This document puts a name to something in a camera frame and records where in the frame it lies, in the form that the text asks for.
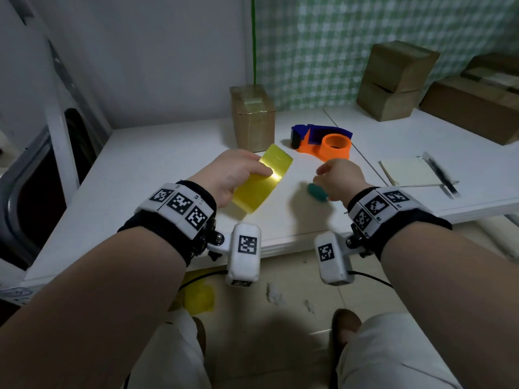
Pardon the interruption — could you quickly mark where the person's right hand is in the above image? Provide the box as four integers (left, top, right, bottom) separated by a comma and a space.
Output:
312, 159, 374, 207

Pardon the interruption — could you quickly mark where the person's left hand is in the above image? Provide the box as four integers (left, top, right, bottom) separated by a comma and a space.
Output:
189, 149, 273, 208

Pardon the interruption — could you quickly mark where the yellow transparent tape strip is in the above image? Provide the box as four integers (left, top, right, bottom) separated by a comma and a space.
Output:
232, 144, 293, 214

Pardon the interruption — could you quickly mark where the person's left forearm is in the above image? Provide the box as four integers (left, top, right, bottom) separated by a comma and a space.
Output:
0, 227, 187, 389

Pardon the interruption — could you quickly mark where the person's right forearm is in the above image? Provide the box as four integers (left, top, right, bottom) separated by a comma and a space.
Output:
380, 222, 519, 389

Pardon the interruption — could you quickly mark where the orange and blue tape dispenser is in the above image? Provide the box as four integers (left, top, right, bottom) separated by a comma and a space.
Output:
290, 124, 354, 163

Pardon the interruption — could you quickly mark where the small taped cardboard box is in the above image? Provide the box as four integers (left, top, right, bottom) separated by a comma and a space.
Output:
230, 84, 277, 153

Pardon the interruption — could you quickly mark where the black marker wristband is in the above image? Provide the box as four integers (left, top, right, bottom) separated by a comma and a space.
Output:
347, 186, 453, 260
118, 180, 217, 267

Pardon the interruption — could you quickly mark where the pale yellow notepad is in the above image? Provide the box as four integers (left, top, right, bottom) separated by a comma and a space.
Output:
379, 157, 459, 188

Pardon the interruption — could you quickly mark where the black pen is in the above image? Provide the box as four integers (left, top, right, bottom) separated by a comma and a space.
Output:
421, 151, 461, 199

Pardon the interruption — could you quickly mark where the green checked cloth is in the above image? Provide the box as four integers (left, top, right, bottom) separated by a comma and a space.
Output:
255, 0, 519, 112

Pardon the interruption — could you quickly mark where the cube cardboard box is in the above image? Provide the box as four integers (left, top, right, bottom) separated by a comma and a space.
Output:
362, 40, 441, 94

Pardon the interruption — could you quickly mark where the yellow tape scrap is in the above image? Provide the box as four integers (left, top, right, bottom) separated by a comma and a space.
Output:
170, 270, 216, 316

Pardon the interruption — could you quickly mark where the large long cardboard box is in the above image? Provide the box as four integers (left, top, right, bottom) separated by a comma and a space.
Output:
419, 74, 519, 146

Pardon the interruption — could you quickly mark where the person's right shoe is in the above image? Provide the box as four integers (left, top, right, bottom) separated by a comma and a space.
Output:
331, 308, 362, 355

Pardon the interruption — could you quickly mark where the person's shoe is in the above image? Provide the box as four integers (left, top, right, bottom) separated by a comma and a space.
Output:
192, 317, 207, 356
331, 308, 362, 355

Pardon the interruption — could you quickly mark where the person's left shoe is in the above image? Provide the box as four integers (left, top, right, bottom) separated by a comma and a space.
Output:
192, 317, 207, 356

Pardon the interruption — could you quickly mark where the dark cardboard box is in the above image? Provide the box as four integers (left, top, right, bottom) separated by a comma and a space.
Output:
461, 52, 519, 93

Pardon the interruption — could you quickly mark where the person's right leg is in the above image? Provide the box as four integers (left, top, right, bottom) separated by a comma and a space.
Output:
336, 312, 464, 389

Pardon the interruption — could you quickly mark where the person's leg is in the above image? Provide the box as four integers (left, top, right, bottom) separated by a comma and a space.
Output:
336, 312, 464, 389
124, 309, 212, 389

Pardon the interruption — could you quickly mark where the person's left leg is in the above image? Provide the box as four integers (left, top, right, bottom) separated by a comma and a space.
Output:
124, 309, 212, 389

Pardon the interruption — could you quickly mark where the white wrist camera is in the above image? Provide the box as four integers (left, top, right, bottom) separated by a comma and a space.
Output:
207, 223, 262, 287
314, 232, 366, 286

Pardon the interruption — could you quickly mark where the black camera cable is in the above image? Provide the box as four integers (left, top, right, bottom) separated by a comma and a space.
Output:
348, 271, 394, 289
178, 270, 228, 292

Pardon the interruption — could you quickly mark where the white frame post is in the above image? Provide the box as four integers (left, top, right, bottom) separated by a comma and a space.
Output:
44, 103, 80, 207

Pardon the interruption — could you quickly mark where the black chair with metal frame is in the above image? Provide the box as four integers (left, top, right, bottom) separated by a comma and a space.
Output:
0, 108, 98, 272

